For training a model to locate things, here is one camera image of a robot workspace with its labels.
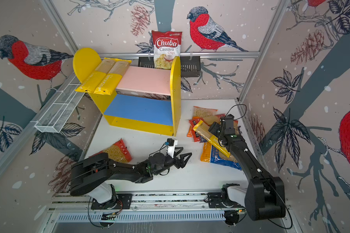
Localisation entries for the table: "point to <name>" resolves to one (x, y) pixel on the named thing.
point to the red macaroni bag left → (117, 151)
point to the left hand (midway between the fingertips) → (188, 153)
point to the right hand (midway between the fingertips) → (213, 130)
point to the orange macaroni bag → (199, 112)
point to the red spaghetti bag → (196, 137)
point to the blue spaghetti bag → (202, 139)
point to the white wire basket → (55, 117)
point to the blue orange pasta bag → (211, 154)
